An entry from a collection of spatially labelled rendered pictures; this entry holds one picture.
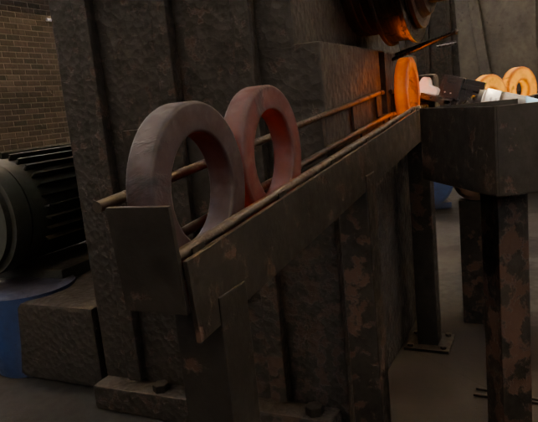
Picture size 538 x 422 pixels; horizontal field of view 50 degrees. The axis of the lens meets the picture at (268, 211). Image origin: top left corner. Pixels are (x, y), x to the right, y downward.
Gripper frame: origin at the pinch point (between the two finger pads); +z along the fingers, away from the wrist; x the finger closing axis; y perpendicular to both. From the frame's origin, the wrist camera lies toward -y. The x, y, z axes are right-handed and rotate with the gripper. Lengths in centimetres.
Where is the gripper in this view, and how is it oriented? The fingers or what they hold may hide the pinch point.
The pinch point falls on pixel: (410, 93)
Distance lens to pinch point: 177.3
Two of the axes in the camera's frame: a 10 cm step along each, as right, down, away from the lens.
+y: 1.8, -9.4, -3.0
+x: -4.3, 2.0, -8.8
